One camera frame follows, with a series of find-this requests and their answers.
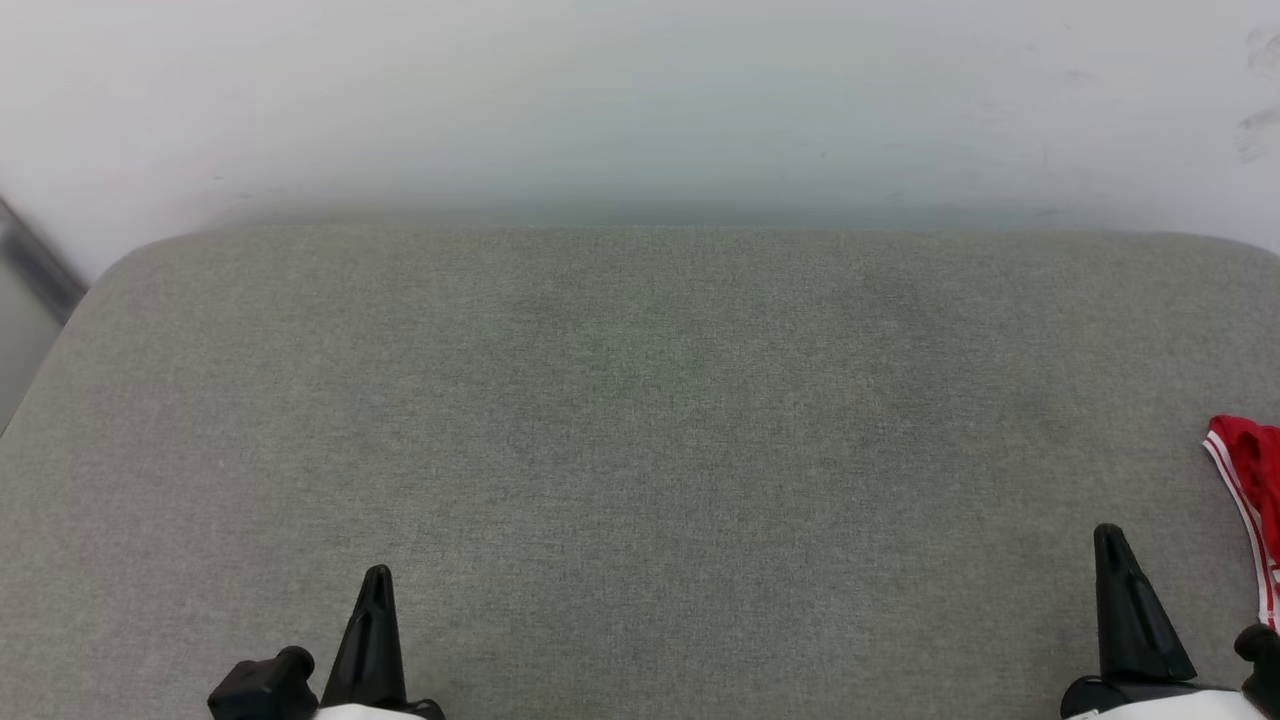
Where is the grey fabric sofa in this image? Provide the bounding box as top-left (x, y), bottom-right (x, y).
top-left (0, 225), bottom-right (1280, 720)

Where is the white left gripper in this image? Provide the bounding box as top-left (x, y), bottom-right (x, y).
top-left (207, 565), bottom-right (448, 720)

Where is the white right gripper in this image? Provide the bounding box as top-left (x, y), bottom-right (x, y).
top-left (1060, 523), bottom-right (1280, 720)

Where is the red white basketball jersey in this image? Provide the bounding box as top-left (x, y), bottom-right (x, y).
top-left (1202, 415), bottom-right (1280, 633)

